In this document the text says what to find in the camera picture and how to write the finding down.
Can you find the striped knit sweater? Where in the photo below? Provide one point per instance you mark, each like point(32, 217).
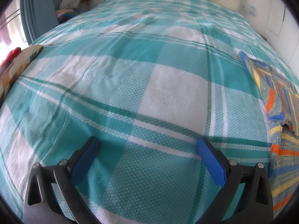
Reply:
point(282, 93)

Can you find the white wall socket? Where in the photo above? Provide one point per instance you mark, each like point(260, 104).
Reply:
point(251, 9)

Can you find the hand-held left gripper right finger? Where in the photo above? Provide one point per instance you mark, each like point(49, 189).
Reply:
point(211, 159)

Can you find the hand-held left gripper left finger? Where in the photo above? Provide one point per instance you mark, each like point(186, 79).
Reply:
point(85, 159)

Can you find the red cloth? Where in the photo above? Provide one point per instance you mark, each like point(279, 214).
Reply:
point(10, 56)

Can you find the pile of folded clothes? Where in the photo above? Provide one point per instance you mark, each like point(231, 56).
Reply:
point(72, 2)

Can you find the blue curtain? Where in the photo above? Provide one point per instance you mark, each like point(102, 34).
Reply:
point(38, 9)

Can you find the patchwork cushion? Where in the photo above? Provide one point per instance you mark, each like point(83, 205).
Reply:
point(18, 67)

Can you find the teal plaid bedspread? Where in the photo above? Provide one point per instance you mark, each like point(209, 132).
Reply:
point(140, 74)

